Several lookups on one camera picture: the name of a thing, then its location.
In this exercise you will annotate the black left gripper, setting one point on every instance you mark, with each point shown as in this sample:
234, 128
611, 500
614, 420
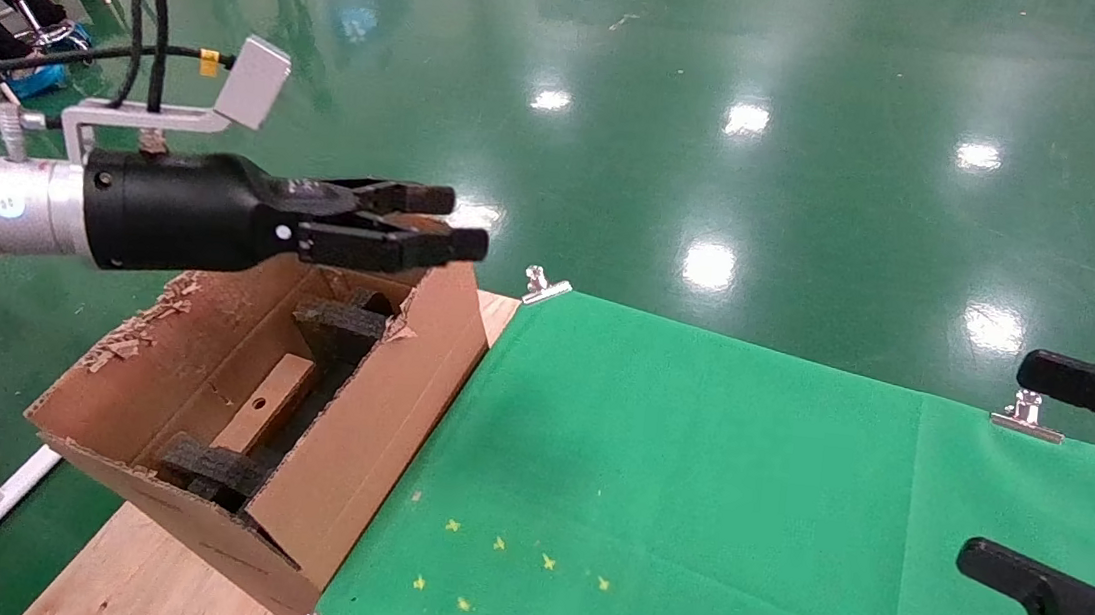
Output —
175, 211

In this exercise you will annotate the small brown cardboard box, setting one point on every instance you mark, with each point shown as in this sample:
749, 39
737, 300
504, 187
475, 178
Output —
262, 406

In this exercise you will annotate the large open cardboard carton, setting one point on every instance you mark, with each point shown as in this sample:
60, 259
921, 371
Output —
363, 451

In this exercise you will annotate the green table cloth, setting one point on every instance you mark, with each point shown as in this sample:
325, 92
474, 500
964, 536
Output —
738, 517

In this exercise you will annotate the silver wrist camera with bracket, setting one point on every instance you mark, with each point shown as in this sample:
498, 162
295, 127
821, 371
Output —
253, 83

